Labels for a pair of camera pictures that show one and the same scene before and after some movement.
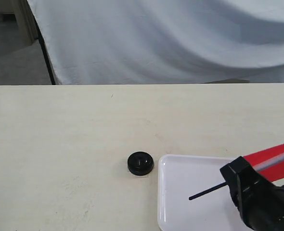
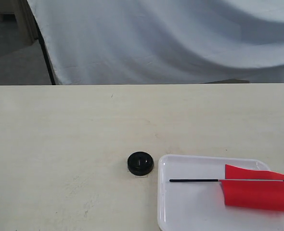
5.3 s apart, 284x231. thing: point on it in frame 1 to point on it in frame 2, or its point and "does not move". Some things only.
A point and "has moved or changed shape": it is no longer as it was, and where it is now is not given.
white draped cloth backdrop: x=125 y=42 does not move
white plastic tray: x=180 y=176 does not move
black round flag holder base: x=140 y=163 does not move
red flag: x=269 y=164 has moved or changed shape
